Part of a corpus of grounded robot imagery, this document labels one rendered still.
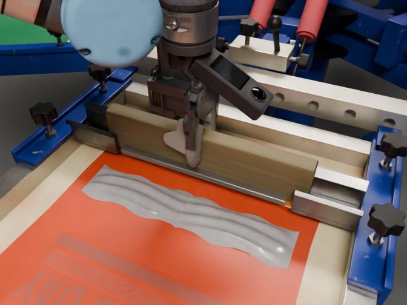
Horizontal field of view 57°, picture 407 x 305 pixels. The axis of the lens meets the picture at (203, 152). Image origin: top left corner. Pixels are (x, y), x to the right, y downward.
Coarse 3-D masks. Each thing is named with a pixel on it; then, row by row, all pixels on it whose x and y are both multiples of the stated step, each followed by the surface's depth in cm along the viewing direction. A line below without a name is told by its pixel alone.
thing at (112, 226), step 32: (96, 160) 70; (128, 160) 70; (64, 192) 64; (192, 192) 64; (32, 224) 59; (64, 224) 59; (96, 224) 59; (128, 224) 59; (160, 224) 59; (0, 256) 55; (32, 256) 55; (128, 256) 55; (0, 288) 51
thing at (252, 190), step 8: (128, 152) 66; (136, 152) 65; (144, 152) 65; (152, 160) 64; (160, 160) 64; (168, 160) 64; (176, 168) 63; (184, 168) 62; (192, 168) 62; (200, 176) 62; (208, 176) 61; (216, 176) 61; (224, 176) 61; (224, 184) 60; (232, 184) 60; (240, 184) 60; (248, 184) 60; (248, 192) 59; (256, 192) 58; (264, 192) 58; (272, 192) 58; (272, 200) 58; (280, 200) 57
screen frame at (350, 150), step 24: (120, 96) 81; (144, 96) 80; (216, 120) 76; (240, 120) 73; (264, 120) 73; (72, 144) 70; (288, 144) 72; (312, 144) 69; (336, 144) 68; (360, 144) 68; (24, 168) 63; (48, 168) 66; (0, 192) 59; (24, 192) 62; (0, 216) 59; (360, 288) 47
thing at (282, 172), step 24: (120, 120) 63; (144, 120) 62; (168, 120) 61; (120, 144) 67; (144, 144) 65; (216, 144) 58; (240, 144) 57; (216, 168) 61; (240, 168) 58; (264, 168) 56; (288, 168) 54; (312, 168) 53; (288, 192) 57
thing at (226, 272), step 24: (216, 192) 64; (240, 192) 64; (264, 216) 60; (288, 216) 60; (168, 240) 57; (192, 240) 57; (312, 240) 57; (168, 264) 54; (192, 264) 54; (216, 264) 54; (240, 264) 54; (264, 264) 54; (216, 288) 51; (240, 288) 51; (264, 288) 51; (288, 288) 51
